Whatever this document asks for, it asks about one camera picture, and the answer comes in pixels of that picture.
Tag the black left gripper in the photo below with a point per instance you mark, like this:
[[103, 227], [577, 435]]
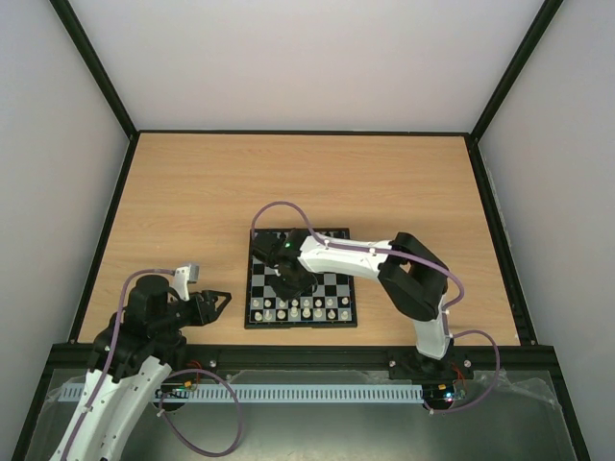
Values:
[[207, 312]]

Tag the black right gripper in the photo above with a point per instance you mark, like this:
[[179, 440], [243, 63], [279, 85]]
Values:
[[290, 279]]

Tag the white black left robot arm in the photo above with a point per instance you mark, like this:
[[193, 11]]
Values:
[[141, 348]]

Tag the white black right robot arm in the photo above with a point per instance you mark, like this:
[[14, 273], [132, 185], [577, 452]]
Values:
[[413, 278]]

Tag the black and white chessboard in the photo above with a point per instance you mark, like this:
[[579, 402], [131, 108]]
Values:
[[340, 288]]

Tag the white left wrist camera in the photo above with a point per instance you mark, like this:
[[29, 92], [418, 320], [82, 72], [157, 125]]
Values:
[[183, 277]]

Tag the black aluminium rail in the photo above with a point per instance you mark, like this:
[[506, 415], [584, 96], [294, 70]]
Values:
[[399, 362]]

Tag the white cable duct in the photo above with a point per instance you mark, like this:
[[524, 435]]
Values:
[[301, 393]]

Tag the black enclosure frame post left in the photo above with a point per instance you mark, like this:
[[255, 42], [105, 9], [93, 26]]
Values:
[[76, 31]]

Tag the black enclosure frame post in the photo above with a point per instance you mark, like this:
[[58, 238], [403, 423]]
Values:
[[537, 28], [76, 31]]

